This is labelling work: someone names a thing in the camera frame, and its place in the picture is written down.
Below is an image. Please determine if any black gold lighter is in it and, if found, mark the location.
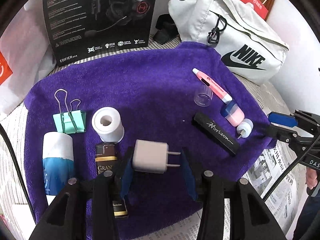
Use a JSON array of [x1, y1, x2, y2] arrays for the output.
[[95, 142, 129, 219]]

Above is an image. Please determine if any white wall charger plug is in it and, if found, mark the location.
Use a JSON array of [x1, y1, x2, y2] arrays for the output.
[[132, 140, 181, 174]]

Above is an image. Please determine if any black Horizon stick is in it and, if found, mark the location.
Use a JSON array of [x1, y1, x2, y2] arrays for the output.
[[191, 112, 240, 156]]

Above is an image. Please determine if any pink blue eraser case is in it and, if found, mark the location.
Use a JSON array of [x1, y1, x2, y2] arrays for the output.
[[220, 101, 245, 127]]

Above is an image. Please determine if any white tape roll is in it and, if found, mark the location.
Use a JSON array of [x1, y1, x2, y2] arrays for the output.
[[92, 107, 125, 144]]

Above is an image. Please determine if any pink highlighter pen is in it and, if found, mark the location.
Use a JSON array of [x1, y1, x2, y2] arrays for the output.
[[192, 68, 233, 104]]

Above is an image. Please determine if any blue white bottle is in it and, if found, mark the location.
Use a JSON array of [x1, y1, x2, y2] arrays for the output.
[[42, 132, 75, 196]]

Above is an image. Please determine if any clear plastic cap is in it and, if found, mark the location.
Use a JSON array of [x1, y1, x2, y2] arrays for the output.
[[194, 85, 213, 107]]

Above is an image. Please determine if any green binder clip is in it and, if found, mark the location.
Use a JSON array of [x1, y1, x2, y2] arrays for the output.
[[53, 89, 86, 134]]

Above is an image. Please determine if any white USB night light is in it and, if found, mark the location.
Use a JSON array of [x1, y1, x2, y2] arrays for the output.
[[236, 118, 253, 139]]

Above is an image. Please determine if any person's right hand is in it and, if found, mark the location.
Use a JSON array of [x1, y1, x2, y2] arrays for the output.
[[306, 167, 318, 195]]

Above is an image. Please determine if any purple towel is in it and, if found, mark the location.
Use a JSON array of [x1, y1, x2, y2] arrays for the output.
[[24, 42, 276, 239]]

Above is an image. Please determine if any newspaper sheet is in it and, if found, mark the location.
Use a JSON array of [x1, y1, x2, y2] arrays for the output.
[[0, 102, 304, 240]]

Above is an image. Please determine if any white Nike waist bag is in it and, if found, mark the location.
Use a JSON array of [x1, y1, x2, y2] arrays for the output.
[[168, 0, 289, 85]]

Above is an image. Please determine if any white Miniso plastic bag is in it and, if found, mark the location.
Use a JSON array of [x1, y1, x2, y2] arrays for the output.
[[1, 0, 56, 115]]

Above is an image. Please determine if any black headset box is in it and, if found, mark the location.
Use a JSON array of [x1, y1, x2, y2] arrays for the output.
[[43, 0, 155, 66]]

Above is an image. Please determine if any black cable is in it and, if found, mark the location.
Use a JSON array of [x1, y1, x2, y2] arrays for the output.
[[262, 134, 320, 202]]

